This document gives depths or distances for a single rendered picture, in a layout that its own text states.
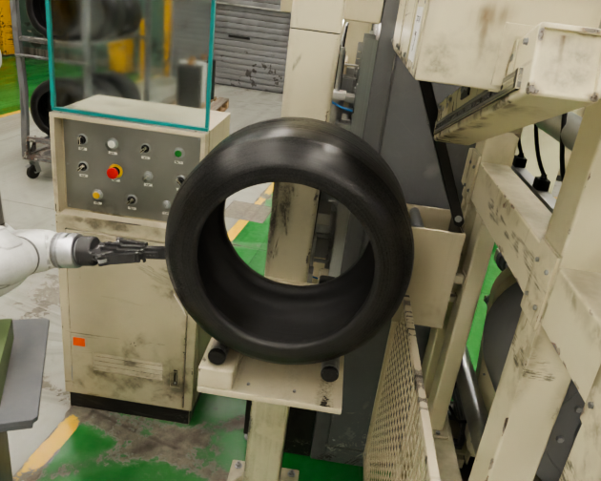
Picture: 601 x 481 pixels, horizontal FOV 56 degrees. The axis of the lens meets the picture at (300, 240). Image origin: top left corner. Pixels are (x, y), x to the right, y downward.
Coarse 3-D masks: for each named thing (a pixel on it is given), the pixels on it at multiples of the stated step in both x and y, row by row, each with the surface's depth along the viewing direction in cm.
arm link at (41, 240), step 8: (16, 232) 140; (24, 232) 139; (32, 232) 139; (40, 232) 140; (48, 232) 141; (56, 232) 143; (32, 240) 136; (40, 240) 138; (48, 240) 139; (40, 248) 137; (48, 248) 139; (40, 256) 136; (48, 256) 139; (40, 264) 137; (48, 264) 140
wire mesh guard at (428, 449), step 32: (384, 352) 180; (416, 352) 134; (384, 384) 174; (416, 384) 123; (384, 416) 167; (416, 416) 122; (384, 448) 157; (416, 448) 118; (384, 480) 150; (416, 480) 114
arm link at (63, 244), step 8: (56, 240) 139; (64, 240) 139; (72, 240) 139; (56, 248) 138; (64, 248) 138; (72, 248) 139; (56, 256) 139; (64, 256) 138; (72, 256) 139; (56, 264) 140; (64, 264) 140; (72, 264) 140
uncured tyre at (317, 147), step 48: (240, 144) 120; (288, 144) 117; (336, 144) 119; (192, 192) 122; (336, 192) 117; (384, 192) 120; (192, 240) 125; (384, 240) 121; (192, 288) 129; (240, 288) 159; (288, 288) 159; (336, 288) 157; (384, 288) 125; (240, 336) 133; (288, 336) 150; (336, 336) 130
